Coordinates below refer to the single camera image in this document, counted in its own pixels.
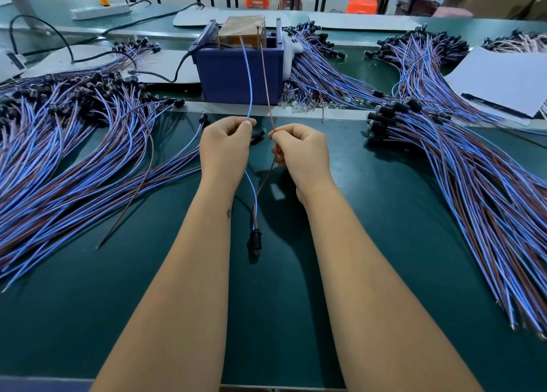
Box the person's right hand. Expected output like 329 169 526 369
270 123 336 208

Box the person's left hand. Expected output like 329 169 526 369
199 116 258 192

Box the blue plastic tester box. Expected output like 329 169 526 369
192 19 287 107

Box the blue brown plug cable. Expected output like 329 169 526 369
238 29 283 264

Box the pile of wired lamps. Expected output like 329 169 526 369
363 99 547 337
0 67 266 290

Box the person's right forearm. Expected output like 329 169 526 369
306 195 484 392

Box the person's left forearm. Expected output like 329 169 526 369
89 184 242 392

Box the white power strip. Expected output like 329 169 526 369
71 3 131 21

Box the white flat mat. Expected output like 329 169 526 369
173 8 309 28
26 46 202 85
309 12 424 32

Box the brown cardboard block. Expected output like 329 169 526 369
219 15 267 49

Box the black pen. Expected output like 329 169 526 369
462 93 533 119

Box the pink plastic stool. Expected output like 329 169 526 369
433 7 473 19

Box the white paper sheet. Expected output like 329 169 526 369
444 48 547 119

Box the white plastic device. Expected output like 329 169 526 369
0 50 27 81

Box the loose grey wire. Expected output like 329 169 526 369
96 135 157 250

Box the black power cable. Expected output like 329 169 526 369
9 1 206 64

